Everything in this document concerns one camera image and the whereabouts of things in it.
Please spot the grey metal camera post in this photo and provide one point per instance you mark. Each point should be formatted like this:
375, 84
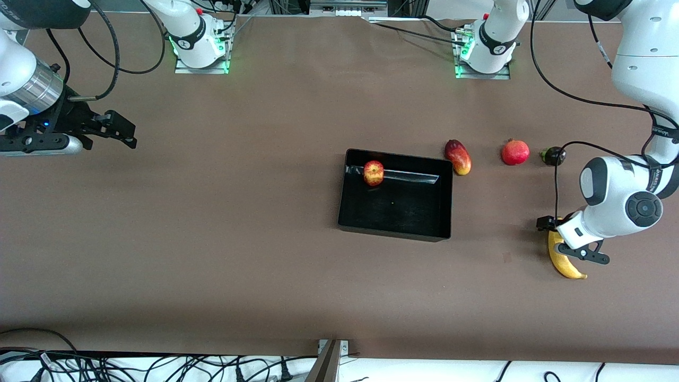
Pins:
324, 366

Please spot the yellow banana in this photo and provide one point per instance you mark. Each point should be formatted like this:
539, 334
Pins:
562, 265

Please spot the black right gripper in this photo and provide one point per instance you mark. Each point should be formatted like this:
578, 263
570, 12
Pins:
73, 119

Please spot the metal post bracket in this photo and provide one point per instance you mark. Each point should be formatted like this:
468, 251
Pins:
345, 347

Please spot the dark purple mangosteen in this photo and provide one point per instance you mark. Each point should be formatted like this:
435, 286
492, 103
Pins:
554, 156

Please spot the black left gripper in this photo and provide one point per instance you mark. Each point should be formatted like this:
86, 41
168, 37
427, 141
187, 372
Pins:
545, 222

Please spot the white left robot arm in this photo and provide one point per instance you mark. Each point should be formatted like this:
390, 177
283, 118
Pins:
615, 191

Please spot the red yellow mango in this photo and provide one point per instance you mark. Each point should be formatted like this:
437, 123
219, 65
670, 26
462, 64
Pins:
458, 157

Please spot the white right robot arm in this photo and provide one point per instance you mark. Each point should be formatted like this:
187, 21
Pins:
16, 69

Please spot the black plastic box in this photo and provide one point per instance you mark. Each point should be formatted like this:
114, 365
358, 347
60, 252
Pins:
395, 204

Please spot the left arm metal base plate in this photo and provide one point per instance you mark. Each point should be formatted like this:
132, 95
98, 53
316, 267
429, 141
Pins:
504, 75

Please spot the grey power strip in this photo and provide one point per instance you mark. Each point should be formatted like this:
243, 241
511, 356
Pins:
347, 8

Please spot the red yellow apple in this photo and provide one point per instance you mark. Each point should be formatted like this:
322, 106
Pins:
374, 173

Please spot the red pomegranate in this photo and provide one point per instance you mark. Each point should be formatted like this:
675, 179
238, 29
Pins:
515, 152

